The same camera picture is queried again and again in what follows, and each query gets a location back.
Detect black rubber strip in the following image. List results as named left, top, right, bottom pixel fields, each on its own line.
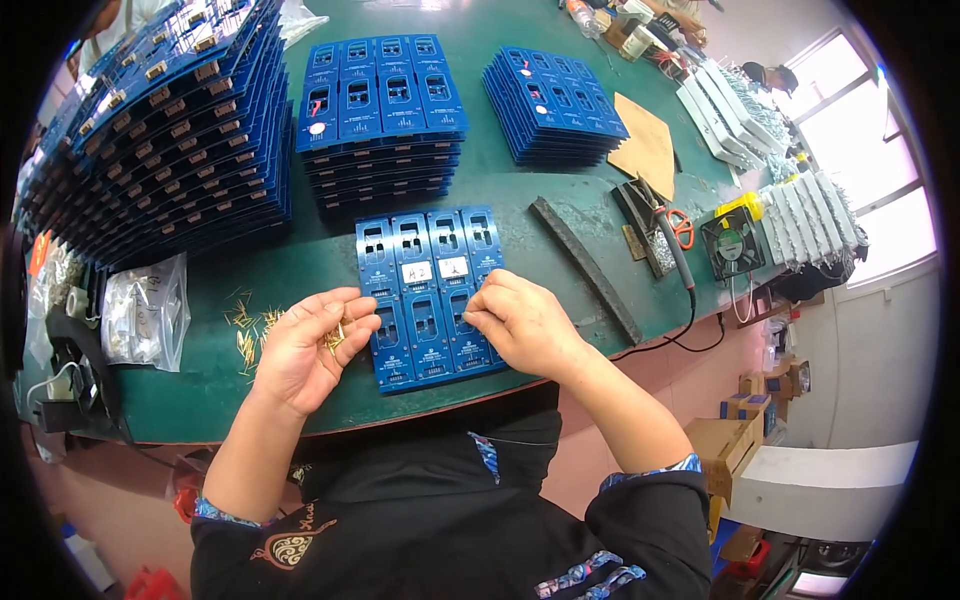
left=528, top=196, right=645, bottom=347

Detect clear plastic bottle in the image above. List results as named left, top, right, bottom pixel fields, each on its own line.
left=565, top=0, right=604, bottom=41

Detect heap of boxes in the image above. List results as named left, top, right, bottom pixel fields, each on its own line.
left=718, top=358, right=813, bottom=423

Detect blue circuit board panel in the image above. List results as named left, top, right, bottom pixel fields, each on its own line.
left=354, top=204, right=513, bottom=396

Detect clear bag of parts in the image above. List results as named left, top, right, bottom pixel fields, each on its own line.
left=99, top=252, right=192, bottom=374

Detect person's left hand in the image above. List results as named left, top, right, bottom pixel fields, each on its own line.
left=255, top=287, right=383, bottom=418

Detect row of white racks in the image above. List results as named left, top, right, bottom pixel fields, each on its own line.
left=675, top=58, right=793, bottom=174
left=759, top=170, right=871, bottom=273

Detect stack of panels with connectors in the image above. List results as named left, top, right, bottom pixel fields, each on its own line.
left=18, top=0, right=295, bottom=273

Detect red plastic basket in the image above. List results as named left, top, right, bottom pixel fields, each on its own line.
left=171, top=471, right=205, bottom=526

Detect black cooling fan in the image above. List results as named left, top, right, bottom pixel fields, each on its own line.
left=699, top=204, right=768, bottom=283

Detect black device with cables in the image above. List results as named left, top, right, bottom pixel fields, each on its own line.
left=28, top=306, right=125, bottom=445

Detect low stack of blue panels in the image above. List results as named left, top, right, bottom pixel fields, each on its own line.
left=482, top=45, right=632, bottom=168

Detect red paper tag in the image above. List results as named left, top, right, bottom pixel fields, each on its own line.
left=27, top=230, right=53, bottom=278

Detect person's body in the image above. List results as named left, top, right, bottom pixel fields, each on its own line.
left=189, top=381, right=714, bottom=600

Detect person's right hand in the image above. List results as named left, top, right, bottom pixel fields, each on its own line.
left=462, top=268, right=594, bottom=384

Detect brown cardboard carton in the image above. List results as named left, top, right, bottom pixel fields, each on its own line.
left=683, top=414, right=767, bottom=508

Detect orange scissors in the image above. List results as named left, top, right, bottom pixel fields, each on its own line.
left=665, top=208, right=696, bottom=252

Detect black soldering iron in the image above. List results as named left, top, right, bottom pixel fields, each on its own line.
left=609, top=177, right=727, bottom=363

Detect black tray of metal scraps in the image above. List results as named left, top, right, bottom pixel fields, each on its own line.
left=610, top=180, right=681, bottom=281

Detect scattered gold pins heap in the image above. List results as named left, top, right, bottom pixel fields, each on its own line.
left=222, top=287, right=287, bottom=378

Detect clear plastic wrap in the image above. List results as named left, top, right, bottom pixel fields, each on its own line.
left=277, top=0, right=332, bottom=51

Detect tall stack of blue panels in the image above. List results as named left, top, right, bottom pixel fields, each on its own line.
left=295, top=33, right=471, bottom=220

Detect yellow plastic part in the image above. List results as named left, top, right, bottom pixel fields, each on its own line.
left=714, top=191, right=765, bottom=223

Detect brown cardboard sheet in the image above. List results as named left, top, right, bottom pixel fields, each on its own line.
left=606, top=91, right=677, bottom=202

